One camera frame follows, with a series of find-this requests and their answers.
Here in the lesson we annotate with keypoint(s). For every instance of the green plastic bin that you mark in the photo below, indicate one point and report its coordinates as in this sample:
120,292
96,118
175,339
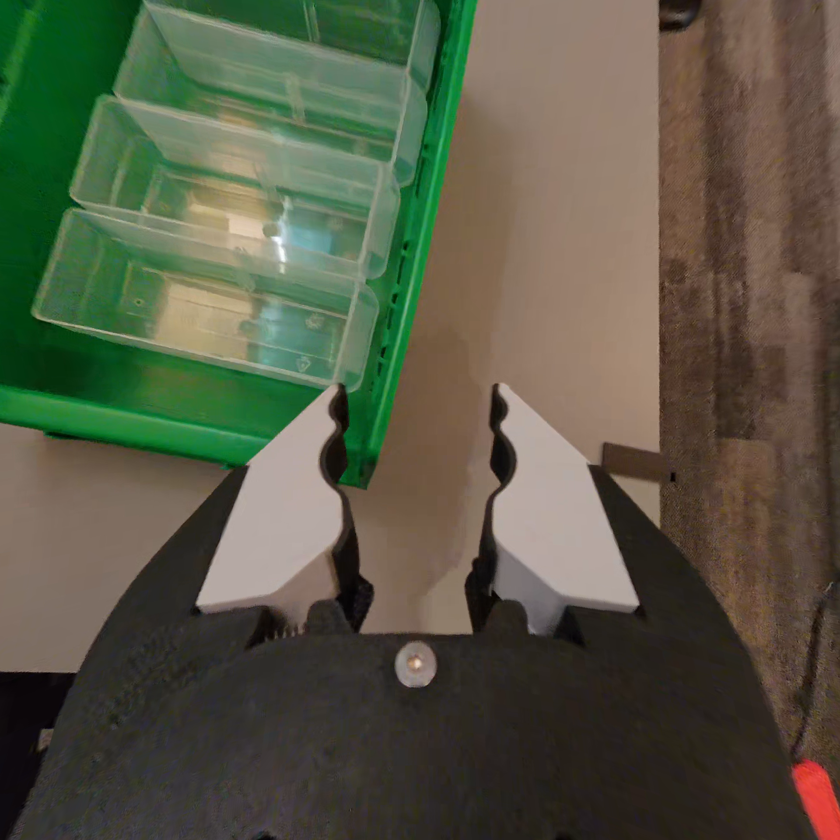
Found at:
98,407

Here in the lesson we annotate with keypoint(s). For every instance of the orange traffic cone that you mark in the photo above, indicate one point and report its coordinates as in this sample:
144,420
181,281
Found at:
817,800

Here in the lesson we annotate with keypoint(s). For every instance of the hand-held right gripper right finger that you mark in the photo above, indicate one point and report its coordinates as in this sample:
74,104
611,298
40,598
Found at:
558,525

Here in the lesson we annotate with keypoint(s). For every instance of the small clear plastic drawer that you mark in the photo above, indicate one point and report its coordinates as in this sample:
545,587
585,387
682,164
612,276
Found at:
367,26
275,85
197,197
197,315

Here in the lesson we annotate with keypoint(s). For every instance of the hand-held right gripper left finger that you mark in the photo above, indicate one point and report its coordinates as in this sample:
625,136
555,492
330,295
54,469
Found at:
275,525

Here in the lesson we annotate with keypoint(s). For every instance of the black caster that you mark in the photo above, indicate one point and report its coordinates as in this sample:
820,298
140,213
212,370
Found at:
679,13

